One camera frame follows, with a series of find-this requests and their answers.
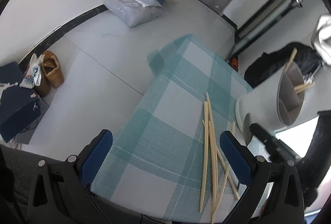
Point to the black hanging jacket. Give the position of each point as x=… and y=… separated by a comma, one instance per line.
x=266, y=63

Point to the orange and black object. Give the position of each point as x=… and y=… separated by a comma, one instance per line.
x=234, y=63

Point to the bamboo chopstick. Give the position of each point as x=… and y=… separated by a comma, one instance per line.
x=301, y=90
x=291, y=60
x=303, y=86

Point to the teal checked tablecloth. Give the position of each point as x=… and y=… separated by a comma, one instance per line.
x=155, y=149

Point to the grey plastic package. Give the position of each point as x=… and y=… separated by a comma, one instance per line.
x=129, y=13

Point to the white oval utensil holder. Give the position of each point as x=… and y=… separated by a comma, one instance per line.
x=261, y=107

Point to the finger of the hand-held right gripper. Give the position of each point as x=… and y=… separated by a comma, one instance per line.
x=269, y=141
x=319, y=136

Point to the white hanging garment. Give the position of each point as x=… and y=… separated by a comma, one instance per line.
x=324, y=38

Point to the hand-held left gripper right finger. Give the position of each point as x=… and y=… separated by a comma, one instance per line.
x=236, y=162

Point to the dark blue shoe box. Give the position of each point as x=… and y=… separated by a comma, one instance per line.
x=15, y=105

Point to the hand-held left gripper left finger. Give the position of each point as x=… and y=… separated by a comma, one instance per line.
x=97, y=159

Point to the bunch of bamboo chopsticks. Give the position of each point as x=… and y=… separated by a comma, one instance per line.
x=203, y=162

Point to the crumpled white printed bag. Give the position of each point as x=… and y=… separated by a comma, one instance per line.
x=33, y=74

